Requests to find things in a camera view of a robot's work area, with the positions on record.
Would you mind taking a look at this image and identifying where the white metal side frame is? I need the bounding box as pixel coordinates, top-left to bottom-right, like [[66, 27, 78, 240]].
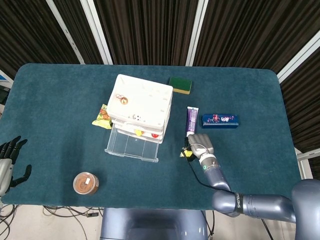
[[294, 147, 320, 181]]

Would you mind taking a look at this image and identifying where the yellow-green snack packet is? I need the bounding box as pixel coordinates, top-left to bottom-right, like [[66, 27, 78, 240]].
[[91, 103, 113, 130]]

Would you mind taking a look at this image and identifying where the clear jar of rubber bands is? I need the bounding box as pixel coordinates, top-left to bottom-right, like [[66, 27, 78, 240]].
[[72, 171, 100, 195]]

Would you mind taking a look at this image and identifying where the purple toothpaste tube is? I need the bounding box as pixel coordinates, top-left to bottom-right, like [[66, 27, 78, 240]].
[[185, 106, 200, 138]]

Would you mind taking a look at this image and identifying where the black floor cable with plug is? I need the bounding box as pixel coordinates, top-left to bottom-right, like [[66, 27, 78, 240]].
[[42, 205, 106, 240]]

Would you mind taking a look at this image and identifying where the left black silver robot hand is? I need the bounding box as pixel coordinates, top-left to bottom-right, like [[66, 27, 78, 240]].
[[0, 135, 33, 197]]

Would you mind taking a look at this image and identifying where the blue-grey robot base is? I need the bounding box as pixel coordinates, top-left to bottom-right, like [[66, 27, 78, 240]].
[[99, 207, 209, 240]]

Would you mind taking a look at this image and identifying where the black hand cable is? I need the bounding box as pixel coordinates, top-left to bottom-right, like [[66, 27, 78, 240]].
[[181, 147, 237, 194]]

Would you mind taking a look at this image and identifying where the dark brown pleated curtain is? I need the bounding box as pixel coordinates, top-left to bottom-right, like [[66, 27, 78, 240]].
[[0, 0, 320, 153]]

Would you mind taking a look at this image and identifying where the white plastic drawer cabinet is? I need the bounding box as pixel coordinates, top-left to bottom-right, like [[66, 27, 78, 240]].
[[106, 73, 174, 144]]

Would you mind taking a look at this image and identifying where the green yellow sponge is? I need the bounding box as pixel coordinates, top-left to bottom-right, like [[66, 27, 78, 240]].
[[168, 76, 193, 96]]

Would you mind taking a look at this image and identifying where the clear highest drawer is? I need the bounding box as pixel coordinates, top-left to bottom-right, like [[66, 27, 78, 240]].
[[111, 117, 168, 131]]

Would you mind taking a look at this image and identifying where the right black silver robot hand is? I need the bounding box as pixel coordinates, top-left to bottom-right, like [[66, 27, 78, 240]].
[[181, 133, 216, 163]]

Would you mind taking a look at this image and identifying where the teal table cloth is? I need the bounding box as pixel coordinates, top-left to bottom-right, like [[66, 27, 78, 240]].
[[0, 62, 306, 213]]

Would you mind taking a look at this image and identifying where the clear lowest drawer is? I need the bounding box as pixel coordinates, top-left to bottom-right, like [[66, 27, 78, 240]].
[[104, 123, 160, 164]]

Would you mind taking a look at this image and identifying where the dark white equipment box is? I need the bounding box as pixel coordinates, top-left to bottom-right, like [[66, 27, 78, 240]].
[[0, 69, 14, 106]]

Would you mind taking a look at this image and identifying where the white frame post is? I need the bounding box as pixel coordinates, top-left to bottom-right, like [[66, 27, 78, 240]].
[[46, 0, 86, 64], [185, 0, 209, 67], [80, 0, 114, 65], [276, 32, 320, 84]]

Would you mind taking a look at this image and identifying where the gold bell with red ring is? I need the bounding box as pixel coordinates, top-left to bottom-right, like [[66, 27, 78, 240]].
[[115, 93, 130, 105]]

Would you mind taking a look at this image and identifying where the dark blue printed box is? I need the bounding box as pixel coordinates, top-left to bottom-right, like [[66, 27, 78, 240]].
[[201, 113, 239, 129]]

